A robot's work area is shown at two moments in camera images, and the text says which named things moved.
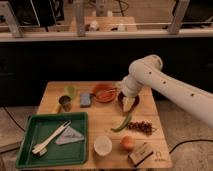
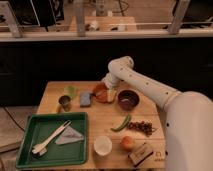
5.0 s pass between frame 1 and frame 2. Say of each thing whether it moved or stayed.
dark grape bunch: stayed
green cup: stayed
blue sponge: stayed
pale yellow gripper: moved
